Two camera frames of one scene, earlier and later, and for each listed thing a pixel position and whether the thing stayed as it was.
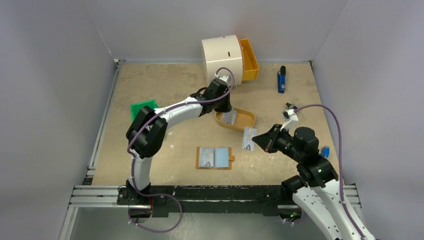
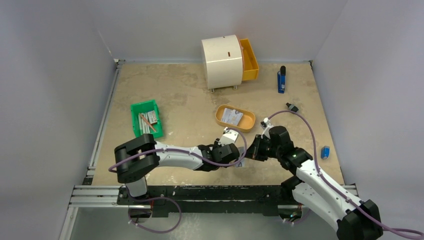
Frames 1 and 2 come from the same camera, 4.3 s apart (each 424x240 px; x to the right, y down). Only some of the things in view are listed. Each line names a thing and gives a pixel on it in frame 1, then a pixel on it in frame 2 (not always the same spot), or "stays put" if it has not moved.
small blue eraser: x=325 y=151 stays put
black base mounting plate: x=173 y=201 stays put
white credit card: x=247 y=143 to x=240 y=164
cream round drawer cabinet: x=223 y=51 stays put
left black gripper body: x=222 y=105 to x=216 y=145
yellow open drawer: x=250 y=67 stays put
